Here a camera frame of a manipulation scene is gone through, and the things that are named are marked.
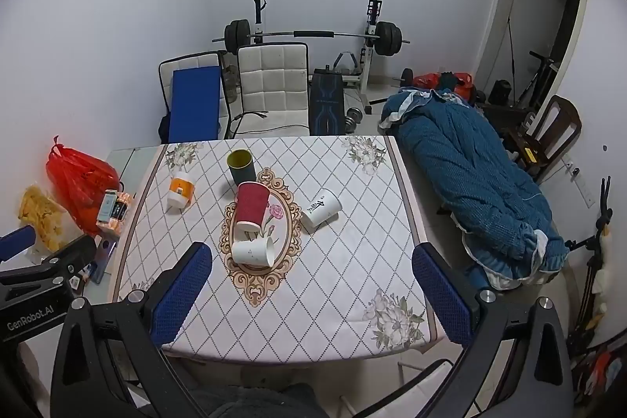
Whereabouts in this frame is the colourful bag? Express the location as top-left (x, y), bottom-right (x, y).
top-left (568, 340), bottom-right (613, 405)

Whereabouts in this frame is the white wall socket strip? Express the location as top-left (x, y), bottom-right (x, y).
top-left (563, 157), bottom-right (596, 209)

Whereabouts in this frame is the black weight bench pad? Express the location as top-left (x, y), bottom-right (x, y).
top-left (310, 68), bottom-right (348, 136)

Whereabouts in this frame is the white speckled paper cup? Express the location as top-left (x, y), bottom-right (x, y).
top-left (231, 236), bottom-right (276, 269)

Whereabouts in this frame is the black folding scooter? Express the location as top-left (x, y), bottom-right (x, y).
top-left (514, 51), bottom-right (562, 110)

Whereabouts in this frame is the small grey box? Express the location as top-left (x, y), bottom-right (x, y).
top-left (95, 190), bottom-right (121, 225)

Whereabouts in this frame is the barbell with black plates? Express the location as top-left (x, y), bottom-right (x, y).
top-left (212, 20), bottom-right (411, 56)

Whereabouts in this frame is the red plastic bag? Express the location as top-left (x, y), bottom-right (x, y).
top-left (46, 135), bottom-right (122, 237)

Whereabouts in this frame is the diamond patterned floral tablecloth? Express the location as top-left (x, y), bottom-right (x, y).
top-left (105, 135), bottom-right (446, 362)

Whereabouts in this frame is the white barbell rack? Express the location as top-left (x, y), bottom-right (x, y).
top-left (251, 0), bottom-right (389, 108)

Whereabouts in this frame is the white chair with black frame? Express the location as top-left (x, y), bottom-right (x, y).
top-left (158, 51), bottom-right (232, 143)

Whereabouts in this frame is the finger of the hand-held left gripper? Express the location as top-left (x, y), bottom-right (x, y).
top-left (0, 235), bottom-right (98, 299)
top-left (0, 225), bottom-right (38, 263)

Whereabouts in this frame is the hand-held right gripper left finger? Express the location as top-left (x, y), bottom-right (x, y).
top-left (50, 242), bottom-right (214, 418)

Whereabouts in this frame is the red paper cup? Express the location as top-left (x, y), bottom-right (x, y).
top-left (234, 182), bottom-right (271, 233)

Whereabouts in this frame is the white chair seat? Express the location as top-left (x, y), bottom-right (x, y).
top-left (360, 359), bottom-right (456, 418)

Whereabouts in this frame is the black tripod stand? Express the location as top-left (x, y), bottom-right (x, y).
top-left (567, 176), bottom-right (616, 350)

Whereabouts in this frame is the yellow snack bag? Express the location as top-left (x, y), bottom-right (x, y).
top-left (18, 185), bottom-right (67, 252)

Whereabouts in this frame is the dark wooden chair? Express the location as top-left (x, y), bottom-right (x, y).
top-left (509, 95), bottom-right (584, 184)

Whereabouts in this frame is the white cup with black print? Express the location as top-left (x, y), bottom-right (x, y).
top-left (300, 189), bottom-right (342, 229)

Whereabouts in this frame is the dark green cup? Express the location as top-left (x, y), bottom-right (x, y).
top-left (226, 148), bottom-right (256, 188)

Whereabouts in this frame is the blue mat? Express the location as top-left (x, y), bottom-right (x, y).
top-left (168, 66), bottom-right (221, 143)

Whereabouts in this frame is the blue quilted blanket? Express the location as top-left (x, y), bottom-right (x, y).
top-left (379, 86), bottom-right (571, 291)

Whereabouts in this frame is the white door frame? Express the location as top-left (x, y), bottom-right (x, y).
top-left (490, 0), bottom-right (593, 105)

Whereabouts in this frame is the white quilted chair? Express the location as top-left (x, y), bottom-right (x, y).
top-left (230, 42), bottom-right (312, 139)

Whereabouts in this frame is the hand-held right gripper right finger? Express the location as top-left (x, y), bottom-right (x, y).
top-left (412, 244), bottom-right (575, 418)

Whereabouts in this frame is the orange and white bottle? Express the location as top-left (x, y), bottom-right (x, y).
top-left (167, 170), bottom-right (196, 209)

